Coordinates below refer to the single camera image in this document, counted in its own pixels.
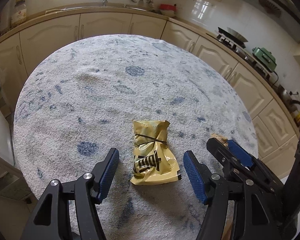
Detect steel wok with handle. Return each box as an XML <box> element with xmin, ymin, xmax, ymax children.
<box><xmin>277</xmin><ymin>85</ymin><xmax>300</xmax><ymax>113</ymax></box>

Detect glass jar on counter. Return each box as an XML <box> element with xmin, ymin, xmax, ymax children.
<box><xmin>11</xmin><ymin>0</ymin><xmax>27</xmax><ymax>28</ymax></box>

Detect flat steel pan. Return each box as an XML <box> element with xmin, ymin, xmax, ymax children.
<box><xmin>227</xmin><ymin>27</ymin><xmax>248</xmax><ymax>43</ymax></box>

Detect steel kitchen sink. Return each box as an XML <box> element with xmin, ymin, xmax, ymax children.
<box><xmin>44</xmin><ymin>4</ymin><xmax>155</xmax><ymax>15</ymax></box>

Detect yellow snack bag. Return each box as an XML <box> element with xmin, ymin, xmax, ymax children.
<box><xmin>130</xmin><ymin>120</ymin><xmax>181</xmax><ymax>186</ymax></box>

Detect cream lower kitchen cabinets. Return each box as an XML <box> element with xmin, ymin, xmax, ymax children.
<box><xmin>0</xmin><ymin>8</ymin><xmax>300</xmax><ymax>181</ymax></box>

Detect black gas stove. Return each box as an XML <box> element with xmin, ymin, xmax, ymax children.
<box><xmin>213</xmin><ymin>26</ymin><xmax>273</xmax><ymax>81</ymax></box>

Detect red lidded bowl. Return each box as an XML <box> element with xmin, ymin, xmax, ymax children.
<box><xmin>159</xmin><ymin>4</ymin><xmax>177</xmax><ymax>18</ymax></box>

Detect round table floral tablecloth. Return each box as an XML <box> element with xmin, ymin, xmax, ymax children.
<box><xmin>13</xmin><ymin>35</ymin><xmax>258</xmax><ymax>239</ymax></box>

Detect ginger root piece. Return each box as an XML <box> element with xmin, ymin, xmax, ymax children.
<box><xmin>211</xmin><ymin>133</ymin><xmax>228</xmax><ymax>148</ymax></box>

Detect green electric cooker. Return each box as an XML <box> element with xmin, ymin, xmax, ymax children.
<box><xmin>253</xmin><ymin>47</ymin><xmax>277</xmax><ymax>72</ymax></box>

